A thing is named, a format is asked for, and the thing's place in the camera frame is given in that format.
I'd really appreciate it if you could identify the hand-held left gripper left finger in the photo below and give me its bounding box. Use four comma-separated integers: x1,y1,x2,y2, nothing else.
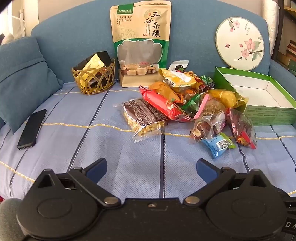
35,158,121,207

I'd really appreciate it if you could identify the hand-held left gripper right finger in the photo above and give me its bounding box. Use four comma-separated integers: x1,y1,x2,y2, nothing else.
184,159,277,206

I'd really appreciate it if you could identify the small blue snack packet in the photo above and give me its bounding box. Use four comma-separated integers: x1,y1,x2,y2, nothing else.
201,133,236,160

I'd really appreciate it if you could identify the clear brown snack packet white label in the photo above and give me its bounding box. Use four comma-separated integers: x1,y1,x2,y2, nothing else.
190,111,226,143

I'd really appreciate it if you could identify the dark red snack packet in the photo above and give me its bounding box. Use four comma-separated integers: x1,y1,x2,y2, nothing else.
225,107,258,150

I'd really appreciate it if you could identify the pink-edged brown snack packet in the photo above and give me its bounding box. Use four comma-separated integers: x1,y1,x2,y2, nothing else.
194,95,226,118

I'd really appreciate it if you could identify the green triangular snack packet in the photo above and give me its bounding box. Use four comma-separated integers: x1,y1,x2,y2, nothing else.
181,93,205,116

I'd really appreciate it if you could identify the clear macaroni packet brown label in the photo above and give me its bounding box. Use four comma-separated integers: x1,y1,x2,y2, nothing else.
120,98,170,142

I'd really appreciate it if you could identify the plain yellow snack packet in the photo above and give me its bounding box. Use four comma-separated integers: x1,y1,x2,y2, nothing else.
208,89,249,109

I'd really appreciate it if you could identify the green cardboard box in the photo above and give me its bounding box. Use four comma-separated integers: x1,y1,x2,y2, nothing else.
213,66,296,127

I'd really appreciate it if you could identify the small green snack packet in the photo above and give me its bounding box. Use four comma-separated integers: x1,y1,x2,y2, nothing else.
199,75,214,86

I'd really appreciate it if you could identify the plain orange snack packet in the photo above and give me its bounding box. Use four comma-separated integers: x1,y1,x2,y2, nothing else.
149,81,183,104

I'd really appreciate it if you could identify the yellow snack packet white label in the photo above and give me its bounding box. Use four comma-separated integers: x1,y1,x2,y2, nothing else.
160,68,197,93

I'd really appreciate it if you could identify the clear cracker packet orange print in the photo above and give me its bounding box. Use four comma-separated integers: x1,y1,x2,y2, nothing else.
184,71,204,84

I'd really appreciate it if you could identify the white snack packet black print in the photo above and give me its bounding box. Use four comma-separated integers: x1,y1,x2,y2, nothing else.
168,60,189,73

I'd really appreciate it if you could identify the black smartphone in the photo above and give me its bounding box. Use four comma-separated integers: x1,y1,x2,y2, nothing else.
17,109,48,151

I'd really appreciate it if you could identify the woven bamboo basket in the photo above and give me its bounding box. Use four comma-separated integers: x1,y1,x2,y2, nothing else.
72,58,116,95

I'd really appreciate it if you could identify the black and gold box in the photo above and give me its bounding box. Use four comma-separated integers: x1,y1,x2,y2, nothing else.
73,51,112,90

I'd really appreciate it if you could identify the blue pillow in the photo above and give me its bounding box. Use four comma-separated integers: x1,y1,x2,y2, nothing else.
0,36,64,133

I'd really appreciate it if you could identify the blue sofa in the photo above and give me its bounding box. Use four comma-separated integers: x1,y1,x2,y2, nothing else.
30,0,296,130

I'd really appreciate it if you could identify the round floral fan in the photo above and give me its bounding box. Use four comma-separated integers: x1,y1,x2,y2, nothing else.
215,17,265,71

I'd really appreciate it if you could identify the large beige green grain pouch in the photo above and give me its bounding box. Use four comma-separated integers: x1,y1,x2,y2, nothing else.
110,0,173,88

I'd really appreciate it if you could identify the dark shelf with books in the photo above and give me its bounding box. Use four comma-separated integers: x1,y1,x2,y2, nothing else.
270,0,296,77

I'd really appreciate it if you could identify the white plastic roll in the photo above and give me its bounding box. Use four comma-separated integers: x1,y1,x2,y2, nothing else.
262,0,281,56

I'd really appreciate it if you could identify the white metal rack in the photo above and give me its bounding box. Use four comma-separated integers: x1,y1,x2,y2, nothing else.
8,0,26,39

